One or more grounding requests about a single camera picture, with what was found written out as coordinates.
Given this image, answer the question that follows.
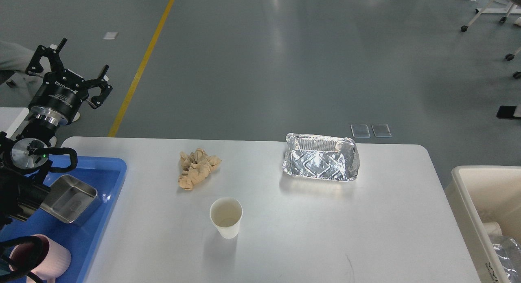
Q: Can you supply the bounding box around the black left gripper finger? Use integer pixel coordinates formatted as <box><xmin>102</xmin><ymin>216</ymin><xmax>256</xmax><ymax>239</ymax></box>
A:
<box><xmin>80</xmin><ymin>65</ymin><xmax>112</xmax><ymax>109</ymax></box>
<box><xmin>25</xmin><ymin>38</ymin><xmax>68</xmax><ymax>81</ymax></box>

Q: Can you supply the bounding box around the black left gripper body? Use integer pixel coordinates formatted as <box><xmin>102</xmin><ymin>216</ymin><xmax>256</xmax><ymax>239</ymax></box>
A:
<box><xmin>28</xmin><ymin>71</ymin><xmax>89</xmax><ymax>125</ymax></box>

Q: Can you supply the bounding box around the small stainless steel tray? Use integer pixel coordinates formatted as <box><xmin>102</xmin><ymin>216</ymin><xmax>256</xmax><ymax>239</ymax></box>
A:
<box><xmin>40</xmin><ymin>175</ymin><xmax>102</xmax><ymax>226</ymax></box>

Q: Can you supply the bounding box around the pink mug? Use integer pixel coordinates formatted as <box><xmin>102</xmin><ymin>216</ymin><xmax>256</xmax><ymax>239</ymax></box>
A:
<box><xmin>8</xmin><ymin>234</ymin><xmax>72</xmax><ymax>283</ymax></box>

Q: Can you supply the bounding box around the white paper cup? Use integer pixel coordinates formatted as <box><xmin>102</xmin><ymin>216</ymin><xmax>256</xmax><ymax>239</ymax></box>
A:
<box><xmin>210</xmin><ymin>197</ymin><xmax>243</xmax><ymax>239</ymax></box>

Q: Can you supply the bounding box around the aluminium foil container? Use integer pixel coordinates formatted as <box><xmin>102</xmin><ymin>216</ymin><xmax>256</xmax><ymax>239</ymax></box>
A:
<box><xmin>282</xmin><ymin>133</ymin><xmax>360</xmax><ymax>182</ymax></box>

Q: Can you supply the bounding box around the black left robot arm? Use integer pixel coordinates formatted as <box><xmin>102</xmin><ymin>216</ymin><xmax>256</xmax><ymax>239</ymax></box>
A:
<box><xmin>1</xmin><ymin>38</ymin><xmax>126</xmax><ymax>283</ymax></box>

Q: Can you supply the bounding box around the person in black top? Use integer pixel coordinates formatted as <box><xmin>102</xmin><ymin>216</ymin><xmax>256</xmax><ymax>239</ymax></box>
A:
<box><xmin>0</xmin><ymin>41</ymin><xmax>41</xmax><ymax>100</ymax></box>

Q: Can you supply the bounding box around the white side table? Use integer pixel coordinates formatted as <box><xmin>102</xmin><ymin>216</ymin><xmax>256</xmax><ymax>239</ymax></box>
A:
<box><xmin>0</xmin><ymin>107</ymin><xmax>28</xmax><ymax>138</ymax></box>

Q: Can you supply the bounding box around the blue plastic tray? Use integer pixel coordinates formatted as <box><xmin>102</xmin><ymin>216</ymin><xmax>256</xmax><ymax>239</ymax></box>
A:
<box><xmin>1</xmin><ymin>156</ymin><xmax>127</xmax><ymax>283</ymax></box>

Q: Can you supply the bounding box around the left clear floor plate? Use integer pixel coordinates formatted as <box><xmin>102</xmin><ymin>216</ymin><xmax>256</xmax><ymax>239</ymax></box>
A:
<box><xmin>350</xmin><ymin>124</ymin><xmax>371</xmax><ymax>138</ymax></box>

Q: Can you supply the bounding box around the clear floor plate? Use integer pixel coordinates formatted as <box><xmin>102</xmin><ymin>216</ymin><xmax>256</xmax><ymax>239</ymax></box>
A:
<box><xmin>350</xmin><ymin>124</ymin><xmax>371</xmax><ymax>138</ymax></box>
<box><xmin>371</xmin><ymin>123</ymin><xmax>392</xmax><ymax>138</ymax></box>

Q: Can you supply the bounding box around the right clear floor plate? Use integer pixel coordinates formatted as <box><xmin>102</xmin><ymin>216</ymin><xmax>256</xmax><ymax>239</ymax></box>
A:
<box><xmin>371</xmin><ymin>123</ymin><xmax>392</xmax><ymax>138</ymax></box>

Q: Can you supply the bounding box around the beige plastic bin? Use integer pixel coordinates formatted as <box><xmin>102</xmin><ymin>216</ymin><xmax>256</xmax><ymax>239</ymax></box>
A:
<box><xmin>444</xmin><ymin>166</ymin><xmax>521</xmax><ymax>283</ymax></box>

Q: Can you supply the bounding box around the black object on floor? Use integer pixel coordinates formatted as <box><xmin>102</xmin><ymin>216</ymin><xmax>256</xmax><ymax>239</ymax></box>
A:
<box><xmin>496</xmin><ymin>105</ymin><xmax>521</xmax><ymax>119</ymax></box>

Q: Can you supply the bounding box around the black caster wheel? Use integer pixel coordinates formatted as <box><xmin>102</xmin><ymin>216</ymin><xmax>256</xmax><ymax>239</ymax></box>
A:
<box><xmin>505</xmin><ymin>47</ymin><xmax>521</xmax><ymax>79</ymax></box>

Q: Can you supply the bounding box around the white wheeled furniture frame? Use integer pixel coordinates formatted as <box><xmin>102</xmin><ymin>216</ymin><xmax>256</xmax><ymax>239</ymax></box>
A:
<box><xmin>461</xmin><ymin>0</ymin><xmax>521</xmax><ymax>32</ymax></box>

